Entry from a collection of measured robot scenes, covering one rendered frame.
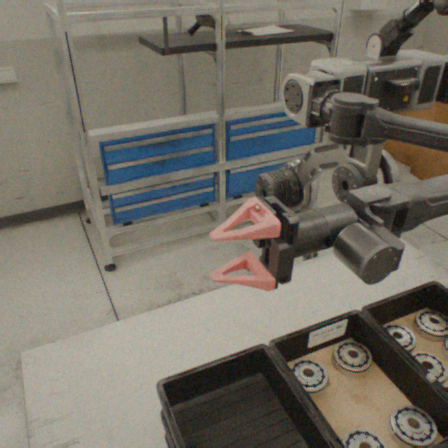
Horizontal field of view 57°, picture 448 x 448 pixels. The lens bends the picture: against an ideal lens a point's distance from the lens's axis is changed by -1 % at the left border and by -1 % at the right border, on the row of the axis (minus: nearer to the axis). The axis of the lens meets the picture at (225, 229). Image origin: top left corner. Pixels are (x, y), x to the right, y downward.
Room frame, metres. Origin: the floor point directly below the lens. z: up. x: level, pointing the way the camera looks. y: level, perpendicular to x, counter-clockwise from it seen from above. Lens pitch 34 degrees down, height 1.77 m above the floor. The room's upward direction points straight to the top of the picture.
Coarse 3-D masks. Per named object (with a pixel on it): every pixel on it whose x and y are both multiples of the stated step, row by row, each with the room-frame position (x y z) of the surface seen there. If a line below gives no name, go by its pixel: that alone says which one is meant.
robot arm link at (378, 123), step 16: (336, 96) 0.95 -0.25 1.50; (352, 96) 0.95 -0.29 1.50; (352, 112) 0.91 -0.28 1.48; (368, 112) 0.90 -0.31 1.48; (384, 112) 0.90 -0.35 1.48; (368, 128) 0.89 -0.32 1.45; (384, 128) 0.87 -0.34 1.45; (400, 128) 0.86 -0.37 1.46; (416, 128) 0.84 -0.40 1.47; (432, 128) 0.83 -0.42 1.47; (352, 144) 0.91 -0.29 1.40; (368, 144) 0.91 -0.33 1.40; (416, 144) 0.83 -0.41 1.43; (432, 144) 0.82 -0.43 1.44
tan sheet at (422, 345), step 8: (416, 312) 0.94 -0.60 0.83; (400, 320) 0.91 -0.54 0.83; (408, 320) 0.91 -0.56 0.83; (408, 328) 0.88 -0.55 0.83; (416, 336) 0.85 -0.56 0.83; (416, 344) 0.82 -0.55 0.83; (424, 344) 0.82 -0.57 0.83; (432, 344) 0.81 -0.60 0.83; (440, 344) 0.81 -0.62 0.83; (432, 352) 0.79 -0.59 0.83; (440, 352) 0.79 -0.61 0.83
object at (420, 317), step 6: (420, 312) 0.91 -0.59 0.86; (426, 312) 0.92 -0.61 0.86; (432, 312) 0.92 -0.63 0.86; (438, 312) 0.91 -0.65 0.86; (420, 318) 0.89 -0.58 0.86; (444, 318) 0.89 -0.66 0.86; (426, 324) 0.86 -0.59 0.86; (444, 324) 0.86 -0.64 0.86; (426, 330) 0.84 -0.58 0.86; (432, 330) 0.84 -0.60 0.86; (438, 330) 0.84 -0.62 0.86; (444, 330) 0.84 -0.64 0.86
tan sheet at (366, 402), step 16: (320, 352) 0.79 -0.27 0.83; (336, 384) 0.68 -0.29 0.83; (352, 384) 0.68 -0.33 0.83; (368, 384) 0.68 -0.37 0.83; (384, 384) 0.68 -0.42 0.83; (320, 400) 0.64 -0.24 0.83; (336, 400) 0.64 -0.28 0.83; (352, 400) 0.63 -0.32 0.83; (368, 400) 0.63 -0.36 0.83; (384, 400) 0.63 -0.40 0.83; (400, 400) 0.63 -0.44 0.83; (336, 416) 0.59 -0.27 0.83; (352, 416) 0.59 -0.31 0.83; (368, 416) 0.59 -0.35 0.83; (384, 416) 0.59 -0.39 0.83; (336, 432) 0.55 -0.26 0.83; (384, 432) 0.55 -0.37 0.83
